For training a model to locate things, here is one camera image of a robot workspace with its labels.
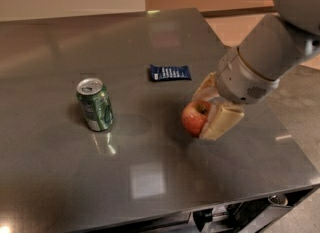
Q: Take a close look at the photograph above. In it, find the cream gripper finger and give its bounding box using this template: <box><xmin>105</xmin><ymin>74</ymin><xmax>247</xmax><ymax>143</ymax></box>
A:
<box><xmin>192</xmin><ymin>72</ymin><xmax>219</xmax><ymax>101</ymax></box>
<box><xmin>199</xmin><ymin>101</ymin><xmax>244</xmax><ymax>141</ymax></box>

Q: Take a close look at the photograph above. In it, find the red apple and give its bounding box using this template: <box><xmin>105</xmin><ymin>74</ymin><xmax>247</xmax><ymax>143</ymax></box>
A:
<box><xmin>181</xmin><ymin>100</ymin><xmax>211</xmax><ymax>138</ymax></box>

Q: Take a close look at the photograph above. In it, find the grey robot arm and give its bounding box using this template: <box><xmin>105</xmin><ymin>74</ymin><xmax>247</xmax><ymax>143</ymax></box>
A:
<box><xmin>192</xmin><ymin>0</ymin><xmax>320</xmax><ymax>140</ymax></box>

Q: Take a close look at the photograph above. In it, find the blue rxbar wrapper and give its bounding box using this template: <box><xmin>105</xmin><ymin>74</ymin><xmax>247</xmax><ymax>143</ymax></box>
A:
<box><xmin>150</xmin><ymin>65</ymin><xmax>192</xmax><ymax>82</ymax></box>

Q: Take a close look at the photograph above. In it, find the dark under-table machinery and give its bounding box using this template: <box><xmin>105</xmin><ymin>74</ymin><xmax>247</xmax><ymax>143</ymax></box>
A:
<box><xmin>139</xmin><ymin>189</ymin><xmax>314</xmax><ymax>233</ymax></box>

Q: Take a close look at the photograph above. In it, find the green soda can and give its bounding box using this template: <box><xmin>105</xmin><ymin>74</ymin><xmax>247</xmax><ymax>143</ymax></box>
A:
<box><xmin>76</xmin><ymin>78</ymin><xmax>113</xmax><ymax>132</ymax></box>

